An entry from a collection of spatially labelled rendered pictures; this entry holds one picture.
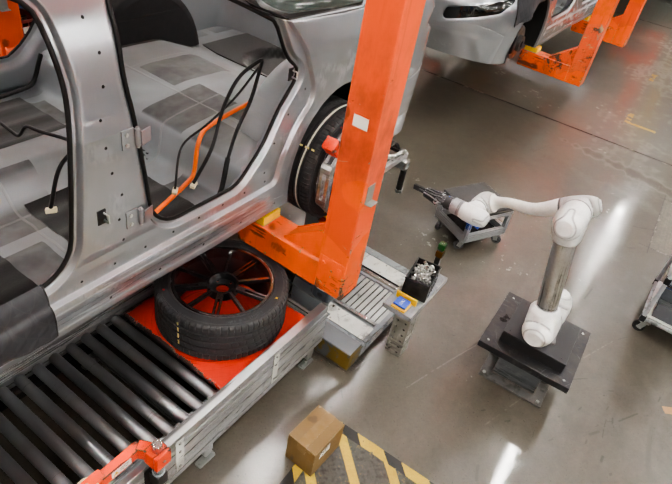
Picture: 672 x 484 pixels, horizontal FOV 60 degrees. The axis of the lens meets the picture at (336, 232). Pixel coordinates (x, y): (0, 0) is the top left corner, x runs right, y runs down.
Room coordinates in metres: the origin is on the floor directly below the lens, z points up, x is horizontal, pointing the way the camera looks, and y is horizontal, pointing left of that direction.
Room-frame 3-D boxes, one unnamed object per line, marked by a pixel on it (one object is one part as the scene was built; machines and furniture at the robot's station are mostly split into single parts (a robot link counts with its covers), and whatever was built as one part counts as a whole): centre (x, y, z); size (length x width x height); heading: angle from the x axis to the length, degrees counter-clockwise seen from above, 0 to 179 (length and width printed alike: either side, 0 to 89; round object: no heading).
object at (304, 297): (2.49, 0.10, 0.26); 0.42 x 0.18 x 0.35; 61
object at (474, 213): (2.60, -0.71, 0.83); 0.16 x 0.13 x 0.11; 61
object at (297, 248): (2.34, 0.25, 0.69); 0.52 x 0.17 x 0.35; 61
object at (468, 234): (3.58, -0.97, 0.17); 0.43 x 0.36 x 0.34; 125
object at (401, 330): (2.32, -0.47, 0.21); 0.10 x 0.10 x 0.42; 61
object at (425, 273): (2.37, -0.50, 0.51); 0.20 x 0.14 x 0.13; 160
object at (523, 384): (2.33, -1.20, 0.15); 0.50 x 0.50 x 0.30; 64
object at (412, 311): (2.35, -0.49, 0.44); 0.43 x 0.17 x 0.03; 151
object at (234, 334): (2.08, 0.50, 0.39); 0.66 x 0.66 x 0.24
